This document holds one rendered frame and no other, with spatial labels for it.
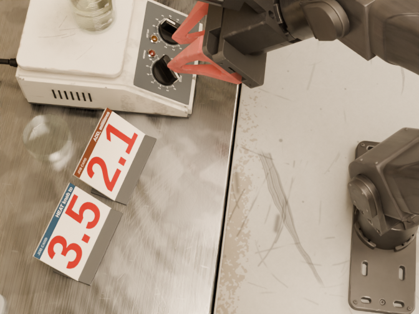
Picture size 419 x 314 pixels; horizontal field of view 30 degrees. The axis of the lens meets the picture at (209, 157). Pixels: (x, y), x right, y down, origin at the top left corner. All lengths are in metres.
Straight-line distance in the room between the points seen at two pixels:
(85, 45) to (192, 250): 0.26
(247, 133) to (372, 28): 0.34
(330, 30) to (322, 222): 0.31
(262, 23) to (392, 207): 0.22
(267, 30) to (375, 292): 0.32
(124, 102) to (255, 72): 0.21
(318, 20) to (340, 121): 0.32
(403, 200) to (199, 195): 0.25
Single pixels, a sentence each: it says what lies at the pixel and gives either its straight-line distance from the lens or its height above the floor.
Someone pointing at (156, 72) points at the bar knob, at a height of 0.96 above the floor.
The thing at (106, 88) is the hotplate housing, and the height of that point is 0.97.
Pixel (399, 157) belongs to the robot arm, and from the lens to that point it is 0.75.
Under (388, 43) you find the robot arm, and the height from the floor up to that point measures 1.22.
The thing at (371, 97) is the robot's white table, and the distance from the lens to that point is 0.97.
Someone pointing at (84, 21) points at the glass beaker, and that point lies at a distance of 0.88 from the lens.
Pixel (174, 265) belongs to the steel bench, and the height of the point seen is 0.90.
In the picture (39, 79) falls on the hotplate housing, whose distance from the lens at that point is 0.91.
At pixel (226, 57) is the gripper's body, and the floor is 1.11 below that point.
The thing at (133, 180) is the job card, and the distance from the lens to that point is 0.90.
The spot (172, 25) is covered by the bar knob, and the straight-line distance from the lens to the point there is 0.93.
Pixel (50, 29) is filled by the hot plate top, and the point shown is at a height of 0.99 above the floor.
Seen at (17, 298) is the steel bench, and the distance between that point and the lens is 0.88.
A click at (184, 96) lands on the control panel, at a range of 0.91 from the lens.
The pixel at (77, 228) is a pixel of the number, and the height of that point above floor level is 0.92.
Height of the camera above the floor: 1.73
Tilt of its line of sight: 65 degrees down
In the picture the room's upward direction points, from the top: straight up
